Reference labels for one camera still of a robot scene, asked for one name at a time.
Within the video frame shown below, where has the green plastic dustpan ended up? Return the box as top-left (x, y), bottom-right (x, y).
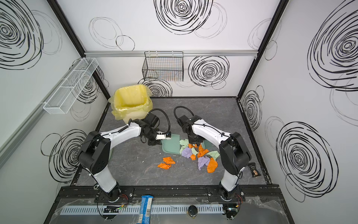
top-left (161, 134), bottom-right (182, 155)

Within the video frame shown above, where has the green hand broom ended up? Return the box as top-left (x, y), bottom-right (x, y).
top-left (202, 140), bottom-right (217, 151)

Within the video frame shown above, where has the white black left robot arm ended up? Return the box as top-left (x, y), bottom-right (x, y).
top-left (76, 108), bottom-right (171, 203)

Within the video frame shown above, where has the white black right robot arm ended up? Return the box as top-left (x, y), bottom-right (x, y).
top-left (173, 106), bottom-right (252, 201)

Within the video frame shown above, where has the green crumpled paper scrap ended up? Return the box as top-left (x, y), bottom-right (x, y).
top-left (180, 139), bottom-right (189, 154)

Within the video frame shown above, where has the cream plastic trash bin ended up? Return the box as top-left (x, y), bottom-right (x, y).
top-left (123, 108), bottom-right (151, 124)

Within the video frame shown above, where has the purple crumpled paper scrap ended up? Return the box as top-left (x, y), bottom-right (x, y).
top-left (181, 147), bottom-right (193, 158)

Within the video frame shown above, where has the orange front paper scrap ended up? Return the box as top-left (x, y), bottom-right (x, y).
top-left (157, 157), bottom-right (176, 170)

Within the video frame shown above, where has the yellow plastic bin liner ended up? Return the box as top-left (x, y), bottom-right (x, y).
top-left (108, 84), bottom-right (153, 120)

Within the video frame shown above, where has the purple front paper scrap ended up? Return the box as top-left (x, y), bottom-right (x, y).
top-left (198, 156), bottom-right (210, 170)

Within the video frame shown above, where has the orange front right scrap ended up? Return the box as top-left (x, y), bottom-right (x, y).
top-left (207, 158), bottom-right (218, 173)

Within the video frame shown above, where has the blue snack packet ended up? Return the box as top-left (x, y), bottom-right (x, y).
top-left (137, 195), bottom-right (153, 224)

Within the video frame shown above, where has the black round knob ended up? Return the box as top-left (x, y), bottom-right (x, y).
top-left (187, 205), bottom-right (198, 218)

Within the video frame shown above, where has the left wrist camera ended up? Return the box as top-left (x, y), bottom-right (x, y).
top-left (156, 132), bottom-right (172, 140)

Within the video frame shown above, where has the black wire wall basket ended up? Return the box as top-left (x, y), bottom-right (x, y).
top-left (142, 51), bottom-right (184, 82)

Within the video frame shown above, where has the white slotted cable duct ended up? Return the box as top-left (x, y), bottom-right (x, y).
top-left (60, 204), bottom-right (224, 216)

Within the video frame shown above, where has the white wire wall shelf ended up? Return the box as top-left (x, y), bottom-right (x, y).
top-left (43, 58), bottom-right (98, 114)

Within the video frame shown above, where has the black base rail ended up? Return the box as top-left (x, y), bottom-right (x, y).
top-left (56, 184), bottom-right (283, 203)

